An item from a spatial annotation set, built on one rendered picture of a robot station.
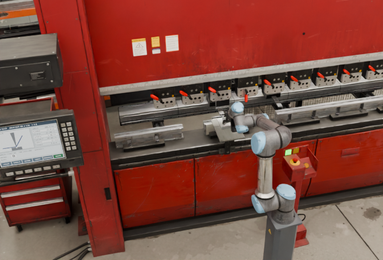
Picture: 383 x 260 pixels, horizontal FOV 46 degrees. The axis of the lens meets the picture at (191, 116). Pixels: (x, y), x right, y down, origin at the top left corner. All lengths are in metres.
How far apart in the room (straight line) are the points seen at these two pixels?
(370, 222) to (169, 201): 1.70
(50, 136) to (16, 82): 0.35
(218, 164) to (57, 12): 1.64
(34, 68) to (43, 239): 2.02
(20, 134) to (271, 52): 1.69
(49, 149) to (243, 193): 1.74
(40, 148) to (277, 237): 1.52
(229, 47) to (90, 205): 1.49
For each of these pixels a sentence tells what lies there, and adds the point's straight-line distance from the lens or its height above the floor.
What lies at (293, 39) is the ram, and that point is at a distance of 3.18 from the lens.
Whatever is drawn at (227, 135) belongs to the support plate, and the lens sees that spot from 3.18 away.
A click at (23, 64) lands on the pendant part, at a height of 1.90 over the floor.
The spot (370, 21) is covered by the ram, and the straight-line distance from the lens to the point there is 3.40.
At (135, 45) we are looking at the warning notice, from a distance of 2.91.
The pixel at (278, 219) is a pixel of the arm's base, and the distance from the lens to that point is 2.91.
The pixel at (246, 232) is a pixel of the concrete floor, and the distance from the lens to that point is 3.88.
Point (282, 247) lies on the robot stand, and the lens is 3.07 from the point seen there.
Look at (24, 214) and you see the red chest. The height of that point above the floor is 0.23.
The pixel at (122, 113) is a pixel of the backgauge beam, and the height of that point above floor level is 0.99.
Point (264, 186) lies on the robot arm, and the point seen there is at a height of 1.09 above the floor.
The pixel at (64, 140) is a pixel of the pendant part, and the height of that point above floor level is 1.44.
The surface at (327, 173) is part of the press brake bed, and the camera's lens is 3.91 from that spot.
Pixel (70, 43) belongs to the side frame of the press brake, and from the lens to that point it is 2.66.
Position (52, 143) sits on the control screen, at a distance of 2.57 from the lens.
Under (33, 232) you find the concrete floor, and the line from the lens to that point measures 4.13.
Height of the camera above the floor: 2.93
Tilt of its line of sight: 35 degrees down
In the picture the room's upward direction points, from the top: 2 degrees counter-clockwise
